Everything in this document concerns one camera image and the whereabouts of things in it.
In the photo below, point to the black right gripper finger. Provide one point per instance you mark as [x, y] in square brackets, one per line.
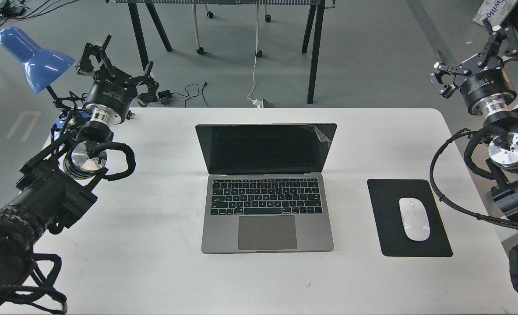
[446, 78]
[501, 46]

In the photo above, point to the white computer mouse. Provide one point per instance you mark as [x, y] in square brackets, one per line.
[414, 219]

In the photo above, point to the black table frame background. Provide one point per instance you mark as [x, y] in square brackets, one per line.
[173, 20]

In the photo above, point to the black mouse pad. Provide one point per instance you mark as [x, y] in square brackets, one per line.
[385, 195]

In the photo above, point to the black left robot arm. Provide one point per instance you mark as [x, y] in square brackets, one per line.
[56, 188]

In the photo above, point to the rolling chair base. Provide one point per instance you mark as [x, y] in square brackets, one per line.
[210, 15]

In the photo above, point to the black power adapter with cable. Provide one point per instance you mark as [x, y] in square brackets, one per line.
[166, 95]

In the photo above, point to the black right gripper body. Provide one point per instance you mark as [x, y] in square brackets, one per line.
[484, 82]

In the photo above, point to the white printed box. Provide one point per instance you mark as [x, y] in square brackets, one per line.
[495, 11]

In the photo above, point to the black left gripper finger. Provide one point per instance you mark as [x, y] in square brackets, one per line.
[146, 79]
[85, 66]

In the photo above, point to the grey laptop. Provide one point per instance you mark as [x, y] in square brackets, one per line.
[265, 190]

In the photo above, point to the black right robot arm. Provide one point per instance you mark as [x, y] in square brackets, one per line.
[492, 152]

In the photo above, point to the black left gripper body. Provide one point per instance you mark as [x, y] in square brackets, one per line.
[109, 99]

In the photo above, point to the tangled black cables floor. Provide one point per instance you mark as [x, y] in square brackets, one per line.
[19, 10]

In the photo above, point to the blue desk lamp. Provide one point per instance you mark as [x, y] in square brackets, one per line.
[41, 67]

